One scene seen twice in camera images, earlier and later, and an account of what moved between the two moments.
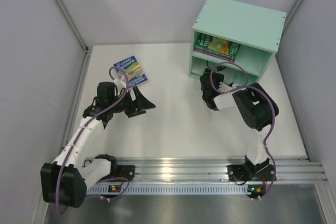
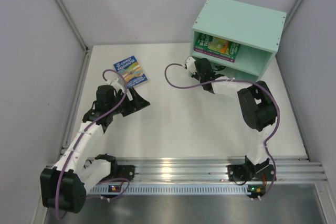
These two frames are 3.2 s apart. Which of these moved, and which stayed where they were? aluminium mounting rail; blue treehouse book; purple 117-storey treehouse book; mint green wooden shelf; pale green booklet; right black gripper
Moved: pale green booklet; right black gripper
Stayed: mint green wooden shelf; purple 117-storey treehouse book; blue treehouse book; aluminium mounting rail
